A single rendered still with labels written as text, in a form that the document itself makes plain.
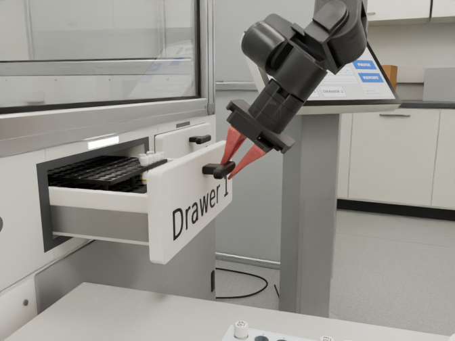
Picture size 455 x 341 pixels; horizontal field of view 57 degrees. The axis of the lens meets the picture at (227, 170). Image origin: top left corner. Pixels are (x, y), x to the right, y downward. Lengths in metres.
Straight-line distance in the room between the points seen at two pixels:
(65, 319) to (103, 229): 0.11
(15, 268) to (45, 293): 0.07
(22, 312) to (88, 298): 0.07
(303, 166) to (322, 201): 0.16
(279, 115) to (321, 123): 0.94
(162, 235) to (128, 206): 0.06
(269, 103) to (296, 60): 0.06
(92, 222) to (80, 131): 0.14
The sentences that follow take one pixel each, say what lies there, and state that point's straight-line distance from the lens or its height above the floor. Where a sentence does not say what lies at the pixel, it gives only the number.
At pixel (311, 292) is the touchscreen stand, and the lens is 1.68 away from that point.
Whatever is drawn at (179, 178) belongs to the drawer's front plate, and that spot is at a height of 0.91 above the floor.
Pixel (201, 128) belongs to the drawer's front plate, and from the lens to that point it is 1.00.
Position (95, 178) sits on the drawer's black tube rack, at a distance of 0.59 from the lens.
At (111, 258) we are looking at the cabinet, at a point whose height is 0.75.
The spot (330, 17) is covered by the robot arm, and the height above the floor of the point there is 1.10.
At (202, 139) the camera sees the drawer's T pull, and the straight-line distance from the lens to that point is 0.90.
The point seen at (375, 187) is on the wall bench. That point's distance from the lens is 3.55.
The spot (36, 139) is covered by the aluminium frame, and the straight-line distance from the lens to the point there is 0.54.
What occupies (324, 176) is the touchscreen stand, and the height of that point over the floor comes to 0.70.
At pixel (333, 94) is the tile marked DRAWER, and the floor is 0.99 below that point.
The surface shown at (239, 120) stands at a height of 0.98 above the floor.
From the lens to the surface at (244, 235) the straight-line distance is 2.47.
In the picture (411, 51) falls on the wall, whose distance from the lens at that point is 4.18.
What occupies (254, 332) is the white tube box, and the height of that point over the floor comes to 0.80.
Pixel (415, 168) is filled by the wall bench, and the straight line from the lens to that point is 3.51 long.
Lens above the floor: 1.02
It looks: 11 degrees down
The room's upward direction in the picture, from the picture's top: straight up
